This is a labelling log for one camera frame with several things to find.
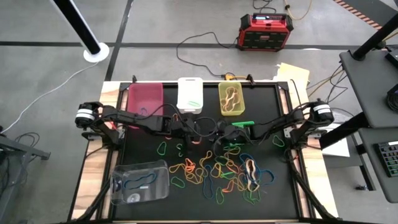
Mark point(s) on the red black power station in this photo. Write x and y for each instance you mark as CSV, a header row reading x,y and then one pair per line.
x,y
264,34

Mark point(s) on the black stand pole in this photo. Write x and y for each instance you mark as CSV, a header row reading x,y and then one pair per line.
x,y
373,37

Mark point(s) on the yellow plastic bin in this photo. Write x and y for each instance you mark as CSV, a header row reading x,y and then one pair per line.
x,y
220,109

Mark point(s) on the silver metal bracket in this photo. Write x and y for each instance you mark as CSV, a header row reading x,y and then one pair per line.
x,y
288,132

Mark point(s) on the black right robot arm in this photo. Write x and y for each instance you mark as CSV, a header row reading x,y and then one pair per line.
x,y
280,127

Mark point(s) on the black desk device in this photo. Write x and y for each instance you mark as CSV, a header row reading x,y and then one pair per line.
x,y
392,57

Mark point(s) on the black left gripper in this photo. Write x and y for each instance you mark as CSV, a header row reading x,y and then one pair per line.
x,y
186,126

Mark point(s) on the black keyboard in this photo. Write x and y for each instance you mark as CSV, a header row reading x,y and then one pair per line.
x,y
388,158

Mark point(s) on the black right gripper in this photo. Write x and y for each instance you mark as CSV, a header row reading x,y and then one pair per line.
x,y
233,133

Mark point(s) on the green rubber band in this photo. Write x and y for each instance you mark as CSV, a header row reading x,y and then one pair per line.
x,y
159,151
172,182
274,140
220,159
217,197
228,175
193,104
252,199
179,154

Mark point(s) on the blue rubber band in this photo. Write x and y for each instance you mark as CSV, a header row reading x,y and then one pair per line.
x,y
205,186
154,177
244,158
270,180

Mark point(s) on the pink plastic bin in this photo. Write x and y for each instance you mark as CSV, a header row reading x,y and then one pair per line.
x,y
144,96

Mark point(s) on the grey keyboard desk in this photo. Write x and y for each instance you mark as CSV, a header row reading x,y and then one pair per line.
x,y
367,155

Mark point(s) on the black table clamp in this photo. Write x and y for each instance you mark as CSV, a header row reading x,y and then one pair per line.
x,y
251,79
134,78

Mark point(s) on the grey metal desk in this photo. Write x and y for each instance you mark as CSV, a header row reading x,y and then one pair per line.
x,y
25,149

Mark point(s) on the grey side desk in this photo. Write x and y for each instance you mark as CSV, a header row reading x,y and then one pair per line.
x,y
367,87

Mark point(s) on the clear plastic bin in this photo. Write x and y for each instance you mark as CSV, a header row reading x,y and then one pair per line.
x,y
140,196

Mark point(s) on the pole with white round base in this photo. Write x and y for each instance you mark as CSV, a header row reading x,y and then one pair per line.
x,y
77,25

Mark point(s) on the yellow rubber band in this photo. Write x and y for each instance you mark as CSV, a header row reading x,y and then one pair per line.
x,y
194,180
205,155
214,171
233,151
241,183

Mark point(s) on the white plastic bin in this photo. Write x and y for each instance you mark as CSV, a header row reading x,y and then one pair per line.
x,y
190,90

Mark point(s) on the white paper sheet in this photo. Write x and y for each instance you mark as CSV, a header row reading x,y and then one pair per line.
x,y
337,149

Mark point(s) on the green plastic basket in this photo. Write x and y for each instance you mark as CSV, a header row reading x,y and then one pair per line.
x,y
242,124

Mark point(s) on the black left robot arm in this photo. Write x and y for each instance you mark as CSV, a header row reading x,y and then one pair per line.
x,y
130,118

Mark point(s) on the wide beige rubber band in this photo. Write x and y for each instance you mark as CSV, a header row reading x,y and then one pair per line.
x,y
252,174
230,107
231,93

